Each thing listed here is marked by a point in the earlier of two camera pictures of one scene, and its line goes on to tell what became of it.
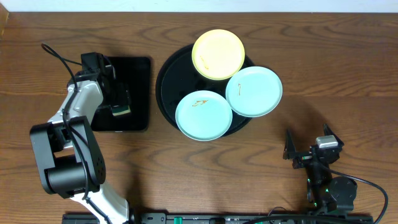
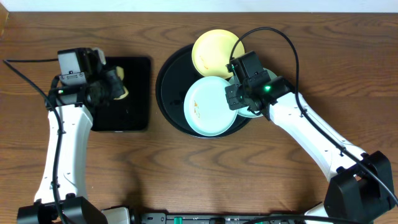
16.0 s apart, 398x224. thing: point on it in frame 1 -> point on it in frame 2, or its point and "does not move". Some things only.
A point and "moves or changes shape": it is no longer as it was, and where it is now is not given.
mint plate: x=203 y=115 moves or changes shape
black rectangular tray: x=135 y=71 does not move
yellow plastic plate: x=218 y=54 does not move
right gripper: x=289 y=152 -> x=232 y=103
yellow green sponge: x=120 y=109 -> x=120 y=72
